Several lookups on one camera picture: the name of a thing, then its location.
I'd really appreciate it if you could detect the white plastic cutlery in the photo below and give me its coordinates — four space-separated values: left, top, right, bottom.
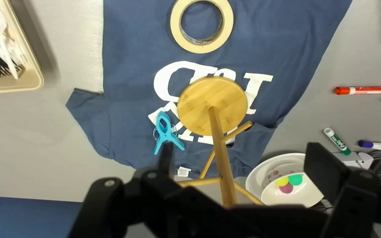
0 0 28 80

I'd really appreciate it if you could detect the green disc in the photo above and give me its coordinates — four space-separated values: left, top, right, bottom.
286 173 305 186

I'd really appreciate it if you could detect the wooden peg hanger stand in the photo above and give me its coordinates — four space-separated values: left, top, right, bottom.
176 75 268 209

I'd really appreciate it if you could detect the pink disc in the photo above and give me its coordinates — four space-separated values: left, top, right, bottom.
278 182 296 195

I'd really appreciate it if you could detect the blue printed t-shirt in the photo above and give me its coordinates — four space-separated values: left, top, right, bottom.
65 0 354 180

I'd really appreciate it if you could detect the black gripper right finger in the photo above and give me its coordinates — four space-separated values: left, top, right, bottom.
303 140 356 205

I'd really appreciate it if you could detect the red marker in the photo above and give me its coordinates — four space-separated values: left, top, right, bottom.
333 84 381 96

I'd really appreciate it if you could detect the beige cutlery tray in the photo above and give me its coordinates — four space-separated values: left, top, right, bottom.
0 0 47 94

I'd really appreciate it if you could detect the beige masking tape roll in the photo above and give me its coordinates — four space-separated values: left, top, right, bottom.
169 0 236 55

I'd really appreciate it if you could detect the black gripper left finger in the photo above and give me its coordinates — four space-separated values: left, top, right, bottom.
157 141 178 180

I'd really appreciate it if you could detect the white bowl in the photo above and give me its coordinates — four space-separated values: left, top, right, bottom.
245 152 326 209

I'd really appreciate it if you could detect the blue office chair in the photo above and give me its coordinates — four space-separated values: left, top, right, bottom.
0 195 85 238

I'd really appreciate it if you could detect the yellow disc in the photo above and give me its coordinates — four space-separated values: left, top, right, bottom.
274 174 292 189

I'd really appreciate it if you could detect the green marker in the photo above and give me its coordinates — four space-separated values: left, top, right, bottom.
322 125 354 157

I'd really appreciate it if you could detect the turquoise plastic clip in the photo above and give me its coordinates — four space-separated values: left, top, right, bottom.
153 109 187 157

